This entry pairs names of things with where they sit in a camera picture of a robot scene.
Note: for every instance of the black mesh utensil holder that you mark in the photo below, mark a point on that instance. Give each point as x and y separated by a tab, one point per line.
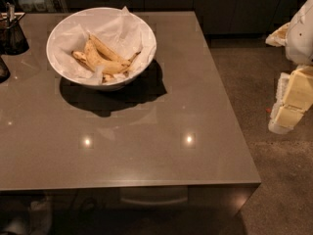
12	39

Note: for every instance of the dark object at left edge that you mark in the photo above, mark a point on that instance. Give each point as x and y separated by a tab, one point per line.
4	71

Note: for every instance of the small left banana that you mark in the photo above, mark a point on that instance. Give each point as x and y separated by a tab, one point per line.
80	57

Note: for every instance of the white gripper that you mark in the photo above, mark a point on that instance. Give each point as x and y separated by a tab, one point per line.
300	36

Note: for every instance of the white paper bowl liner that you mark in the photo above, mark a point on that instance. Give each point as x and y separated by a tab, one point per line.
114	26

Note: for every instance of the back banana in bowl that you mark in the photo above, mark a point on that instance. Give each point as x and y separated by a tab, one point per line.
106	51

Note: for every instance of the white ceramic bowl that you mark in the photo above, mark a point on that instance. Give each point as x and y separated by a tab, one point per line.
98	82

